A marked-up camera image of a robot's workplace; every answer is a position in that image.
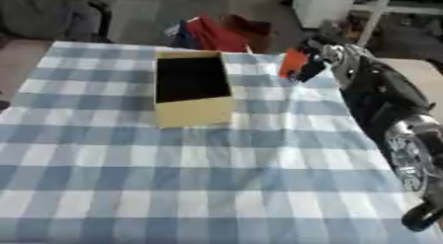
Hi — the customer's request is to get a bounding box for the red orange block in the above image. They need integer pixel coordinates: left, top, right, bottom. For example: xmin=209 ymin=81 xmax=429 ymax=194
xmin=277 ymin=47 xmax=311 ymax=80

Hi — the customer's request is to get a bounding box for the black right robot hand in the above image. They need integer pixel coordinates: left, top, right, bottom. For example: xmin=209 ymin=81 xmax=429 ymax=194
xmin=287 ymin=21 xmax=438 ymax=138

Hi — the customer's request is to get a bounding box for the white cabinet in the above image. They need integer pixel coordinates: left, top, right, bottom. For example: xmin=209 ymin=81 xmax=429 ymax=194
xmin=289 ymin=0 xmax=360 ymax=30

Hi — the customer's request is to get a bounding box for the red and blue bag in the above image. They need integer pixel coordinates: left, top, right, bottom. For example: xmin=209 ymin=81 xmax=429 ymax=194
xmin=164 ymin=13 xmax=274 ymax=54

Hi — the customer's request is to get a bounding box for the white metal frame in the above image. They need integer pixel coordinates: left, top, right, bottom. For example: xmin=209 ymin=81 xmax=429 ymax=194
xmin=351 ymin=0 xmax=443 ymax=48

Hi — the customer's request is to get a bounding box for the black chair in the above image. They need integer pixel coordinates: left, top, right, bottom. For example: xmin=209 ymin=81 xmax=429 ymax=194
xmin=0 ymin=0 xmax=117 ymax=44

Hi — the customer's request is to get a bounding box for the tan cardboard box black inside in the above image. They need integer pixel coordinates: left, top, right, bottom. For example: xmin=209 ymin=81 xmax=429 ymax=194
xmin=152 ymin=49 xmax=239 ymax=129

